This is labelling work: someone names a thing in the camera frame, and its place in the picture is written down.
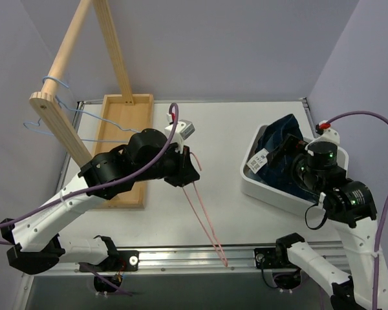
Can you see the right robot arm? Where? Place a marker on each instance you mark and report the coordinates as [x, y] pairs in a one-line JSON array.
[[350, 208]]

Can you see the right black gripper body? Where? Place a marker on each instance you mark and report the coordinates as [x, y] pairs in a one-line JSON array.
[[291, 146]]

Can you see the wooden clothes rack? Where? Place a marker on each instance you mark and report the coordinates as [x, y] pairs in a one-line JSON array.
[[120, 113]]

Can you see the pink wire hanger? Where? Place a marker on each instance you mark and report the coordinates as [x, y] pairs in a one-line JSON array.
[[210, 232]]

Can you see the light blue wire hanger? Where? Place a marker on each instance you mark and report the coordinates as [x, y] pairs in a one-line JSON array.
[[78, 113]]

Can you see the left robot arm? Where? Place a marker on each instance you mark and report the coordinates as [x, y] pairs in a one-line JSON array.
[[150, 155]]

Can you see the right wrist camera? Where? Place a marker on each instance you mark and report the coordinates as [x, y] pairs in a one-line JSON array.
[[325, 133]]

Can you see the white plastic basket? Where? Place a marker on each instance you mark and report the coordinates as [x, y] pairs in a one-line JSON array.
[[252, 186]]

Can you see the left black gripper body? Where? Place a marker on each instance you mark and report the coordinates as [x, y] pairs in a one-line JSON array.
[[183, 171]]

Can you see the dark blue denim skirt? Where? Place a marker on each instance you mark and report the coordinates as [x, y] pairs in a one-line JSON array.
[[277, 176]]

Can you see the aluminium mounting rail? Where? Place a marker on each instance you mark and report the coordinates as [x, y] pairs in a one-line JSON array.
[[246, 258]]

